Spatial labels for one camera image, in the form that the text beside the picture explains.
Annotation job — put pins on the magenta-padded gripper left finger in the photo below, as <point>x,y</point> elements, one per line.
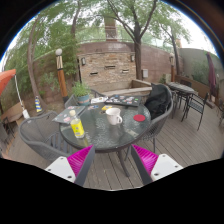
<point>60,167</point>

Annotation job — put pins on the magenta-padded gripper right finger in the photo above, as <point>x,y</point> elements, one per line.
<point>165,164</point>

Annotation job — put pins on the clear bottle with yellow label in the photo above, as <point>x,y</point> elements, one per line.
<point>77,128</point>

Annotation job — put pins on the flat round red coaster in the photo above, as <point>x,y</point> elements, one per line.
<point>139,117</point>

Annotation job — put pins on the black jacket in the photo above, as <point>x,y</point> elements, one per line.
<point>157,101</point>

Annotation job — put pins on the blue and yellow striped cone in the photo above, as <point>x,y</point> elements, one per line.
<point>38,104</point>

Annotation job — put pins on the black metal chair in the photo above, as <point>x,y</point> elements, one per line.
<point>196,105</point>

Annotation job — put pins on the white ceramic mug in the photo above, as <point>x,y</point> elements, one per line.
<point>113,117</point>

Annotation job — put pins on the black laptop with stickers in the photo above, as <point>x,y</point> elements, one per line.
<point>124,100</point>

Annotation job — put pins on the round dark patio table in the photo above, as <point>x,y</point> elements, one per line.
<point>181,88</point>

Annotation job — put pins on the white sticker sheet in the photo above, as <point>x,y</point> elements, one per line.
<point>99,99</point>

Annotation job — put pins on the green plant in blue pot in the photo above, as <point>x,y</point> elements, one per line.
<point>81,90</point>

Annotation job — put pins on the closed maroon patio umbrella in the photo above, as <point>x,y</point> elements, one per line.
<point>211,75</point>

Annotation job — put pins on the orange patio umbrella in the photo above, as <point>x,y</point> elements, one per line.
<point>6,79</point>

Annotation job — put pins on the leaning brown-trunked tree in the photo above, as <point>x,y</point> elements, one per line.
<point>32,66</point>

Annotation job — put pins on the slender tree by wall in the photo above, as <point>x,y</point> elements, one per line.
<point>175,58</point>

